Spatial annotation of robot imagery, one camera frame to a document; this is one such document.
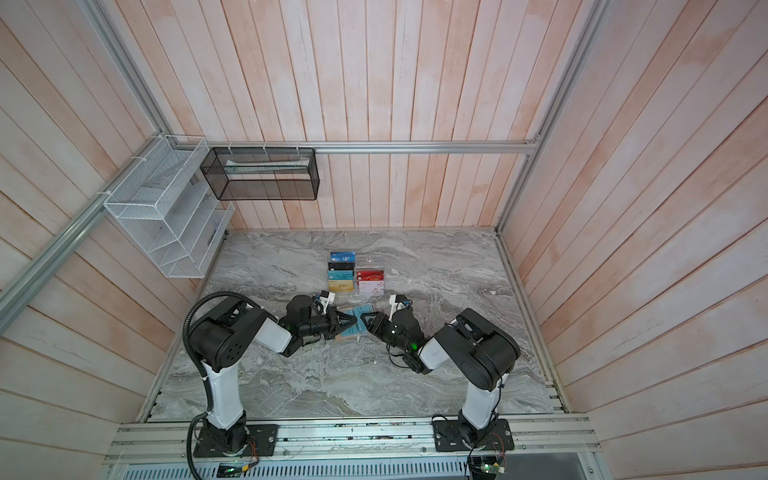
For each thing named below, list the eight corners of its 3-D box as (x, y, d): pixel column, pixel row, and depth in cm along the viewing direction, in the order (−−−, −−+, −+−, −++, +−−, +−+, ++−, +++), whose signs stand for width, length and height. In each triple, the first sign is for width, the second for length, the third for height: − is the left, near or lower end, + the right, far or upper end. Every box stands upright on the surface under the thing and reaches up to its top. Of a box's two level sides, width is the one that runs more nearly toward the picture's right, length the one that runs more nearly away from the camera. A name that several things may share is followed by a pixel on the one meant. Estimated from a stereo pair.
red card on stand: (356, 283, 104) (356, 277, 101) (357, 277, 106) (356, 270, 103) (383, 283, 104) (383, 277, 101) (383, 277, 106) (383, 270, 103)
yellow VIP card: (329, 292, 104) (327, 286, 101) (330, 286, 106) (328, 279, 103) (354, 292, 104) (353, 286, 101) (354, 286, 106) (354, 279, 103)
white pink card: (358, 295, 103) (358, 290, 101) (359, 285, 106) (358, 280, 103) (384, 295, 103) (384, 290, 101) (384, 285, 106) (384, 280, 103)
